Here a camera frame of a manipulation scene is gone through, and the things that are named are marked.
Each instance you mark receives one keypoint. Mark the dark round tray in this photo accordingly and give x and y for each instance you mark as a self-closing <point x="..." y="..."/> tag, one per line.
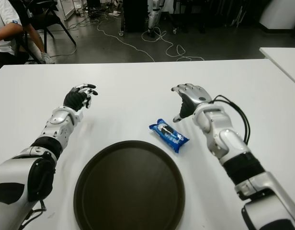
<point x="130" y="189"/>

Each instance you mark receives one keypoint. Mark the white side table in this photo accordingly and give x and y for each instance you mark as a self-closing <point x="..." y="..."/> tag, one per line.
<point x="284" y="60"/>

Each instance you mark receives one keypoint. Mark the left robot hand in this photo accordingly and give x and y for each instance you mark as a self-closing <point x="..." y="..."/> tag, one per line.
<point x="73" y="99"/>

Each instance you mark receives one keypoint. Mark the white power strip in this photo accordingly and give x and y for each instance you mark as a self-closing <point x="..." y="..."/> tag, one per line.
<point x="114" y="13"/>

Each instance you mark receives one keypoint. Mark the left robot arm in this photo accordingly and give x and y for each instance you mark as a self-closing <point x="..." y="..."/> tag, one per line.
<point x="13" y="172"/>

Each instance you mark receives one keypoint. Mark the grey folded stand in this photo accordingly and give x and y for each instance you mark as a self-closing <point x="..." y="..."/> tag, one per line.
<point x="237" y="16"/>

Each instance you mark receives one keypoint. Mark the blue Oreo cookie package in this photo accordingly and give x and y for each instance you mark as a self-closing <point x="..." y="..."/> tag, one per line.
<point x="169" y="136"/>

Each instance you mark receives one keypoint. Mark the white curved pillar base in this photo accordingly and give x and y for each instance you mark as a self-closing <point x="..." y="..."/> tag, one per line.
<point x="279" y="14"/>

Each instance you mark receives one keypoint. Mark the silver humanoid robot leg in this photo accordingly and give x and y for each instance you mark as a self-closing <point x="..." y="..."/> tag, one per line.
<point x="153" y="16"/>

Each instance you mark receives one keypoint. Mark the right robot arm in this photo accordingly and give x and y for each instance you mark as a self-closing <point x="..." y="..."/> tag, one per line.
<point x="226" y="139"/>

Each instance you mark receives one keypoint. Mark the person with bare legs, sneakers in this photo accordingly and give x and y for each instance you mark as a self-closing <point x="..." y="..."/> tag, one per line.
<point x="35" y="40"/>

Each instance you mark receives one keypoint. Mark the white storage cabinet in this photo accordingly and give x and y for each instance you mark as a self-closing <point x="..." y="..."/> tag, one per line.
<point x="67" y="7"/>

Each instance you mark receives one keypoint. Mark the black chair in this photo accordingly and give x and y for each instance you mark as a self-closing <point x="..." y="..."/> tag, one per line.
<point x="54" y="16"/>

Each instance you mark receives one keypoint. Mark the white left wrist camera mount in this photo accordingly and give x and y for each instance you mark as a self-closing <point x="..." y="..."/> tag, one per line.
<point x="78" y="116"/>

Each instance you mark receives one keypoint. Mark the seated person in white shirt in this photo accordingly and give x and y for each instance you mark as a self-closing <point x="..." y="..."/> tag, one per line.
<point x="3" y="26"/>

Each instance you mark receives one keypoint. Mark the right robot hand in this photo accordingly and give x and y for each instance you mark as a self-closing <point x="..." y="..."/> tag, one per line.
<point x="195" y="95"/>

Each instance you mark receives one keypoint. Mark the black cabinet on casters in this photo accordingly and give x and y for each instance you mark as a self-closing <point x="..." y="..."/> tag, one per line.
<point x="135" y="14"/>

